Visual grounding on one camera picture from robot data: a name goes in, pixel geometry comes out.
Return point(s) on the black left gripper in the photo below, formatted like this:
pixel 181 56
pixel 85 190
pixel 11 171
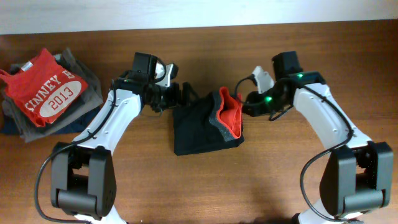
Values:
pixel 176 98

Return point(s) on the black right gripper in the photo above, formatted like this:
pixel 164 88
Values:
pixel 259 109

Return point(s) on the black leggings with red waistband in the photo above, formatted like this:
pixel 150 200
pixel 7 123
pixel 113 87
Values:
pixel 211 123

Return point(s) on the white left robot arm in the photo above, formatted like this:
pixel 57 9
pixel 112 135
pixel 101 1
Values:
pixel 83 183

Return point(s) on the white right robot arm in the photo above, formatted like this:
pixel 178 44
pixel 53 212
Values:
pixel 358 175

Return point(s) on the red printed t-shirt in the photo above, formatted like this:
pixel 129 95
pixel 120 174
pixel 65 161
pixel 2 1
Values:
pixel 43 89

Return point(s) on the gray folded garment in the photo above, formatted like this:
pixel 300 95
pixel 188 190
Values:
pixel 88 100

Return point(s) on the dark blue folded garment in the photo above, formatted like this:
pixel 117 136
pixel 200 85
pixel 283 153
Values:
pixel 10 128

